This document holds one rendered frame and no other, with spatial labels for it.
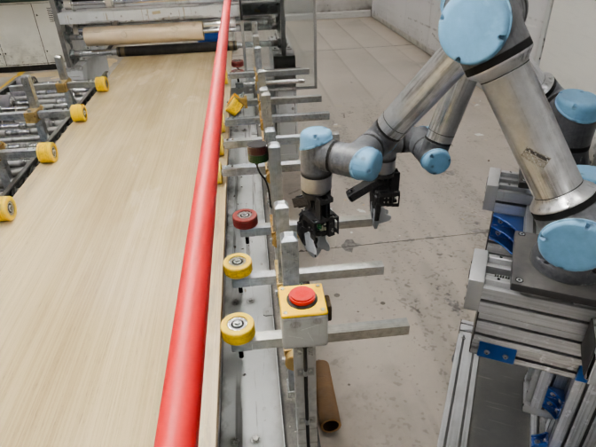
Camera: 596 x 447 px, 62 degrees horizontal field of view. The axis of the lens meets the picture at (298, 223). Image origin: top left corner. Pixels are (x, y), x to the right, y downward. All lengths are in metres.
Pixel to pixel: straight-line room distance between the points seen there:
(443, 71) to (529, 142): 0.25
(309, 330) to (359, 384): 1.50
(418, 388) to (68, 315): 1.47
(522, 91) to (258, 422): 0.98
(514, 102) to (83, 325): 1.05
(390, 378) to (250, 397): 1.00
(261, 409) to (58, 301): 0.59
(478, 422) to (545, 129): 1.24
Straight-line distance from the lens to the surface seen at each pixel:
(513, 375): 2.14
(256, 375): 1.47
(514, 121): 0.95
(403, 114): 1.16
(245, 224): 1.58
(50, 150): 2.21
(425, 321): 2.57
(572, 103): 1.58
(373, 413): 2.17
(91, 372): 1.20
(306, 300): 0.75
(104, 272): 1.47
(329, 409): 2.07
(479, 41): 0.90
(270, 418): 1.38
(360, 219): 1.65
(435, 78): 1.11
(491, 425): 1.96
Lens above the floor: 1.72
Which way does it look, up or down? 32 degrees down
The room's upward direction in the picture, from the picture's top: 2 degrees counter-clockwise
